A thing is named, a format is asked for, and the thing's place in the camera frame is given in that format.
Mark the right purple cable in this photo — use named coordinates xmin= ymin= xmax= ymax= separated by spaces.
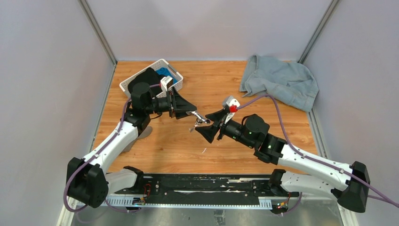
xmin=237 ymin=93 xmax=399 ymax=217

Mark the purple cable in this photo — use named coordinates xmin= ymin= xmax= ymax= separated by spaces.
xmin=237 ymin=93 xmax=399 ymax=217
xmin=63 ymin=83 xmax=163 ymax=213

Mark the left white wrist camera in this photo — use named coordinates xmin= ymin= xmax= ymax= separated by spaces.
xmin=160 ymin=76 xmax=173 ymax=93

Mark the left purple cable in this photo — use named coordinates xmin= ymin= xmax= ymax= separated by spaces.
xmin=63 ymin=83 xmax=163 ymax=213

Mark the white plastic basket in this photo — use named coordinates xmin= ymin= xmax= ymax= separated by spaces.
xmin=119 ymin=59 xmax=184 ymax=97

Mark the chrome water faucet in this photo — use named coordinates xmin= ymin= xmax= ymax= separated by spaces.
xmin=189 ymin=111 xmax=211 ymax=132

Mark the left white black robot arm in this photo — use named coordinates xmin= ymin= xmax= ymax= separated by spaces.
xmin=63 ymin=82 xmax=197 ymax=212

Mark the grey-blue denim garment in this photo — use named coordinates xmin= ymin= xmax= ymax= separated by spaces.
xmin=239 ymin=55 xmax=319 ymax=112

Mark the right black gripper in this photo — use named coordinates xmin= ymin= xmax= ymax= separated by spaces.
xmin=195 ymin=109 xmax=255 ymax=148

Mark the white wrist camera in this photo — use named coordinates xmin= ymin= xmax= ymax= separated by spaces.
xmin=222 ymin=96 xmax=240 ymax=124
xmin=160 ymin=76 xmax=173 ymax=93

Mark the blue cloth in basket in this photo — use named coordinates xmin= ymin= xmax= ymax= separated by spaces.
xmin=155 ymin=67 xmax=177 ymax=84

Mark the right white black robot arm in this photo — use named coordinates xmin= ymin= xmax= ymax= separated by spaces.
xmin=195 ymin=109 xmax=370 ymax=213

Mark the black cloth in basket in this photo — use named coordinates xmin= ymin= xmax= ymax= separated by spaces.
xmin=128 ymin=68 xmax=166 ymax=93

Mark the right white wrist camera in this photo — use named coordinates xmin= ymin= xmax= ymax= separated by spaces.
xmin=222 ymin=96 xmax=240 ymax=124

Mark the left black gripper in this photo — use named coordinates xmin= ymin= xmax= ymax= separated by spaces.
xmin=145 ymin=87 xmax=197 ymax=120

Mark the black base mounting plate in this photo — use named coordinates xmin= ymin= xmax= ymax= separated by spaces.
xmin=116 ymin=174 xmax=299 ymax=209

